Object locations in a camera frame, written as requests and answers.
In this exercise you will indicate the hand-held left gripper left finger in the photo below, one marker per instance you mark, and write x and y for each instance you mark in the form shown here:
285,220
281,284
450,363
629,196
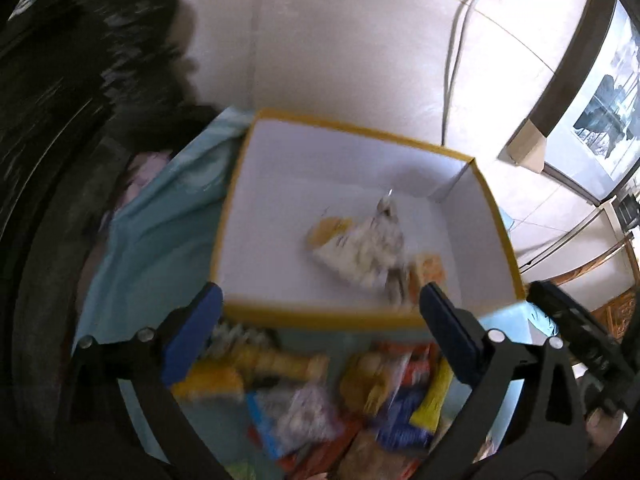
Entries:
195,330

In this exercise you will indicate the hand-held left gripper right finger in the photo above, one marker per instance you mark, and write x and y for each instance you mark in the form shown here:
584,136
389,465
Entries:
445,325

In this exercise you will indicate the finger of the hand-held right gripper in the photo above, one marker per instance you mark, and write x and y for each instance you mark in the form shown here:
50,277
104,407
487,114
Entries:
565,315

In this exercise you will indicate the small orange snack packet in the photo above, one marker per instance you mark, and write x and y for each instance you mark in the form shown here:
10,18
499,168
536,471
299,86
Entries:
427,270

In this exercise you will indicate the tan biscuit snack packet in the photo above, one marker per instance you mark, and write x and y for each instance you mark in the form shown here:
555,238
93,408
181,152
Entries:
367,385

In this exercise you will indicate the white yellow snack packet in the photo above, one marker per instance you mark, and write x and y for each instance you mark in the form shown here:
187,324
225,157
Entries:
360,250

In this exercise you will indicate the red snack packet clear window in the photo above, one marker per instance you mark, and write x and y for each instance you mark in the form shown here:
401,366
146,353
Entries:
305,415

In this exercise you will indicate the yellow cardboard box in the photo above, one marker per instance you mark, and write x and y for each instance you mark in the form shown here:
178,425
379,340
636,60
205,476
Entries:
280,200

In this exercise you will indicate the red black snack packet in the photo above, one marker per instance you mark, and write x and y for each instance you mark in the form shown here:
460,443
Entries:
410,360

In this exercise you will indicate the wooden chair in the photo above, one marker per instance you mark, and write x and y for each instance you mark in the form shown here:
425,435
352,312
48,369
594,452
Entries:
620,320

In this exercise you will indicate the yellow snack bar packet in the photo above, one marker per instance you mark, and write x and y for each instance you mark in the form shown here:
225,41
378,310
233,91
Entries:
432,400

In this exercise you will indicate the long yellow brown snack packet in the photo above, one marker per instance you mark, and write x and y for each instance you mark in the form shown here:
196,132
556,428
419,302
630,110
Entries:
280,360

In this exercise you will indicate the light blue printed cloth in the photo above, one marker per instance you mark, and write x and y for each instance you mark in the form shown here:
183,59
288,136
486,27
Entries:
150,240

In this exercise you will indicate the blue snack packet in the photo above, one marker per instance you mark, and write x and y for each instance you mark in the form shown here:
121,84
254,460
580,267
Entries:
402,425

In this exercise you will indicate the beige snack packet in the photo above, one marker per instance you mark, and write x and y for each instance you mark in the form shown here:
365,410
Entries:
380,455

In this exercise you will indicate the patterned seat cushion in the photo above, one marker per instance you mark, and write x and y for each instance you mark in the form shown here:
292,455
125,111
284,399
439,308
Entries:
145,175

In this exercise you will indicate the cardboard piece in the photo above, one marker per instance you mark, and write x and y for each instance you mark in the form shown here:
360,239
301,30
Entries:
527,147

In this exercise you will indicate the red snack bar packet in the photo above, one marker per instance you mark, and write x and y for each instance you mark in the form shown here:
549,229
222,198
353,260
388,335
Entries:
325,455

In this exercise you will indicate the framed picture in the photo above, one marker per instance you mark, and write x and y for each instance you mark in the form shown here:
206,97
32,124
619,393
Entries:
610,95

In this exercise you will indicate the dark carved wooden furniture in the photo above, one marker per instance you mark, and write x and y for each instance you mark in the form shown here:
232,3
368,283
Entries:
60,110

